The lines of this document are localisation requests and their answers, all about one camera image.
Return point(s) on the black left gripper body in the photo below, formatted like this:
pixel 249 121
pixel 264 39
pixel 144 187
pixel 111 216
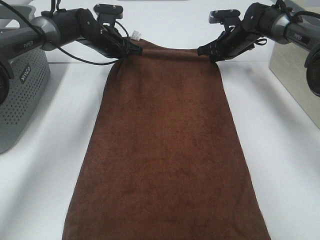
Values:
pixel 101 39

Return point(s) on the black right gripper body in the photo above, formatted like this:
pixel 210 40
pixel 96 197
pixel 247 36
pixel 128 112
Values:
pixel 234 41

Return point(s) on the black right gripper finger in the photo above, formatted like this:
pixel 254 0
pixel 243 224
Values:
pixel 216 56
pixel 207 50

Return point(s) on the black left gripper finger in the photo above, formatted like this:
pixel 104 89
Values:
pixel 129 45
pixel 126 53

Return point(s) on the brown towel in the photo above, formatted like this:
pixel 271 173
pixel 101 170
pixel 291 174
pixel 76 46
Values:
pixel 164 161

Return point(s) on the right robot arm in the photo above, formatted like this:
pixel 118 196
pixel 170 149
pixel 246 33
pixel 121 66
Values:
pixel 261 22

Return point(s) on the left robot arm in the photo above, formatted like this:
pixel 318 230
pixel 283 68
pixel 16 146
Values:
pixel 52 30

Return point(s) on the beige storage box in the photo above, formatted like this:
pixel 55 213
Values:
pixel 287 63

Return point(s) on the grey perforated plastic basket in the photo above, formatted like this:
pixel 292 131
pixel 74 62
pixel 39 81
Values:
pixel 24 74

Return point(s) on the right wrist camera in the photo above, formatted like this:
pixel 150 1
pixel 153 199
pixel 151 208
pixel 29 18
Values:
pixel 228 17

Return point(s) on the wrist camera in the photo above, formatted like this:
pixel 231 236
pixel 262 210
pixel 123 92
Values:
pixel 228 17
pixel 107 14

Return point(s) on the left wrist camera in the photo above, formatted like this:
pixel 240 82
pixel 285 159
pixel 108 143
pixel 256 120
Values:
pixel 107 14

